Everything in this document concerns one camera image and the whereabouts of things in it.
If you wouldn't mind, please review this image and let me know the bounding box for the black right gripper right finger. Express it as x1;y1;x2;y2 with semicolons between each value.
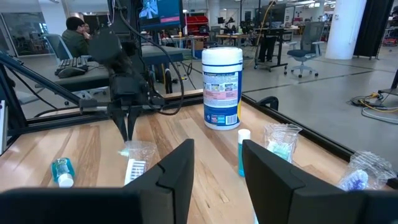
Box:
242;139;398;224

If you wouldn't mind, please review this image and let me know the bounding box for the black computer mouse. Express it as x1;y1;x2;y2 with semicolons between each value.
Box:
57;66;87;79

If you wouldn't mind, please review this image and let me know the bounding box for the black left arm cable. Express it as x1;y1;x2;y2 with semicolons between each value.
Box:
116;7;187;117

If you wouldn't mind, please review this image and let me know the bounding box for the black table clamp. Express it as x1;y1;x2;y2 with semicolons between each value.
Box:
256;95;280;112

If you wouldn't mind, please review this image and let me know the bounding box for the blue toothbrush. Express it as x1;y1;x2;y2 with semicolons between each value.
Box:
118;139;158;187

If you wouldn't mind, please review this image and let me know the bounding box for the teal mouthwash bottle white cap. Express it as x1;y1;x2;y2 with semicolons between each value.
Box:
237;128;252;179
50;157;76;189

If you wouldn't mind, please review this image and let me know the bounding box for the black aluminium rig frame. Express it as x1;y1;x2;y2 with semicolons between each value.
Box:
0;51;398;191

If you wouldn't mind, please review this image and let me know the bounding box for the white disinfectant wipes canister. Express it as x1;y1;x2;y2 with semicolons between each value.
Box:
201;46;244;131

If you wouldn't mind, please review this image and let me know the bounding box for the dark grey desk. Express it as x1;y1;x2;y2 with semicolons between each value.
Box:
33;44;185;93

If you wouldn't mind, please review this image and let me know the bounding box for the computer monitor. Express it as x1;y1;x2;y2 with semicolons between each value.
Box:
137;0;187;32

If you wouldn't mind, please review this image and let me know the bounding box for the green toothbrush in wrapper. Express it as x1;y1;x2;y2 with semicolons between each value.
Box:
263;123;303;164

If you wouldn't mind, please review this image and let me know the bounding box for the white building column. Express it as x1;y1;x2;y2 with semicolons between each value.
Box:
324;0;369;61

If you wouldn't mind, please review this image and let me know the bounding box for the black keyboard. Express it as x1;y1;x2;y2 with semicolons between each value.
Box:
55;56;90;76

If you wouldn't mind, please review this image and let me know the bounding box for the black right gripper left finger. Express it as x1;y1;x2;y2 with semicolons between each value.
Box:
0;139;195;224

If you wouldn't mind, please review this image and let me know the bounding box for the purple toothbrush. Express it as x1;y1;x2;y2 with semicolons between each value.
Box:
336;151;398;192

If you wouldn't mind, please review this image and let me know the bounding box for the silver aluminium bar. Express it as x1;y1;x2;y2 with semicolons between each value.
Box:
0;99;7;156

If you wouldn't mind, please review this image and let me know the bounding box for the red shelf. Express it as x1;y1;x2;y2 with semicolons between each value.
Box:
185;15;210;36

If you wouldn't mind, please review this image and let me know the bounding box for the black curtain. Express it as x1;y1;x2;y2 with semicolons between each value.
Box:
353;0;394;58

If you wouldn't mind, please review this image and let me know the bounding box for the person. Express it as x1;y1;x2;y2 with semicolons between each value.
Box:
257;0;279;63
61;16;92;59

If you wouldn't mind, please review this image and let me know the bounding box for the grey office chair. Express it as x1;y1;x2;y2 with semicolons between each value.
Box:
283;21;326;79
43;33;74;62

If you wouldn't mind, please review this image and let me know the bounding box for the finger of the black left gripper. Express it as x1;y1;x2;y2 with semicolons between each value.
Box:
110;108;129;141
127;106;142;141

